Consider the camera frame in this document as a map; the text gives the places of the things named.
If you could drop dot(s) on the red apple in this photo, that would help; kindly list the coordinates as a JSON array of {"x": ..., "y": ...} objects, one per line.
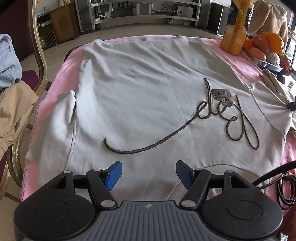
[
  {"x": 260, "y": 42},
  {"x": 256, "y": 53}
]

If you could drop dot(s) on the black router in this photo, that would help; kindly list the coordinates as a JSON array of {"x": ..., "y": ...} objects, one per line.
[{"x": 122, "y": 11}]

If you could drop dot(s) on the net-wrapped fruit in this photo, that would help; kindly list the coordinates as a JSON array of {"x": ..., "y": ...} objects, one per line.
[{"x": 273, "y": 59}]

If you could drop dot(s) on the wooden cabinet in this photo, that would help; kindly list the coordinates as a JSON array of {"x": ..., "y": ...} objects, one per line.
[{"x": 60, "y": 25}]

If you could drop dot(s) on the pink printed blanket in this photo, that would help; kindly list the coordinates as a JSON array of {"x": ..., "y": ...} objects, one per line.
[{"x": 57, "y": 76}]

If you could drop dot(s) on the small silver speaker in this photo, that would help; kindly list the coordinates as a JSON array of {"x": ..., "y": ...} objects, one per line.
[{"x": 144, "y": 9}]

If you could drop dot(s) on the khaki pants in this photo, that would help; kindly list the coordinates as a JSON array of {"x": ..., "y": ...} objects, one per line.
[{"x": 16, "y": 111}]

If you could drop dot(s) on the pale blue knit sweater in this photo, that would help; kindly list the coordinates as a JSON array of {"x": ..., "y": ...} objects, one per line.
[{"x": 9, "y": 62}]

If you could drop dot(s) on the large orange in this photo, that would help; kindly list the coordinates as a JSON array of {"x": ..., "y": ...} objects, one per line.
[{"x": 275, "y": 41}]

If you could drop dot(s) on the light grey sweatshirt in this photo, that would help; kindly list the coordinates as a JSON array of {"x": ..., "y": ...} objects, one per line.
[{"x": 138, "y": 104}]

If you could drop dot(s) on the black speaker cabinet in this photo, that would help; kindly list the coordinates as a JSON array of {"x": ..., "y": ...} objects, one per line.
[{"x": 218, "y": 17}]

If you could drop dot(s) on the black table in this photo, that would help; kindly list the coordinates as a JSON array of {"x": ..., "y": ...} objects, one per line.
[{"x": 69, "y": 53}]

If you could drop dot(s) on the silver tower speaker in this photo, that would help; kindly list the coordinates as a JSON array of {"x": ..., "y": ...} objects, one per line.
[{"x": 84, "y": 15}]

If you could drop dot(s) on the beige hooded garment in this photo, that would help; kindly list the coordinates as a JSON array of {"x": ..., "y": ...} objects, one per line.
[{"x": 268, "y": 16}]

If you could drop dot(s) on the maroon chair with gold frame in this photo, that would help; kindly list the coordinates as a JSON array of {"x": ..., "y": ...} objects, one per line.
[{"x": 29, "y": 77}]

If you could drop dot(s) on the dark metal tray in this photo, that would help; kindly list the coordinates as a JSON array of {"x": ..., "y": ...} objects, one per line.
[{"x": 269, "y": 67}]

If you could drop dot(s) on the orange juice bottle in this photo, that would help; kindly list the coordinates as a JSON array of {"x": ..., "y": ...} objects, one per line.
[{"x": 235, "y": 27}]

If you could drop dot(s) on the silver television stand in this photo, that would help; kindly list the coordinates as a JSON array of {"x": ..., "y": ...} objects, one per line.
[{"x": 148, "y": 18}]

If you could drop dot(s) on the beige folded cloth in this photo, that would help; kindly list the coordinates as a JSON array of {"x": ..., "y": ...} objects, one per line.
[{"x": 275, "y": 83}]

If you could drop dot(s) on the red dragon fruit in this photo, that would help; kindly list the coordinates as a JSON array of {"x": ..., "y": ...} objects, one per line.
[{"x": 286, "y": 66}]

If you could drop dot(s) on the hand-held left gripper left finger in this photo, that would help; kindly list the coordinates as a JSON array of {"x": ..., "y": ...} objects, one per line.
[{"x": 113, "y": 176}]

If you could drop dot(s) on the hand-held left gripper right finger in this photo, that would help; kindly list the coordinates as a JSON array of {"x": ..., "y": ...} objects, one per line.
[{"x": 183, "y": 173}]

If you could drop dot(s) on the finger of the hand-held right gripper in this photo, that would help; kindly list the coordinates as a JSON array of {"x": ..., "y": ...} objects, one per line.
[{"x": 291, "y": 105}]

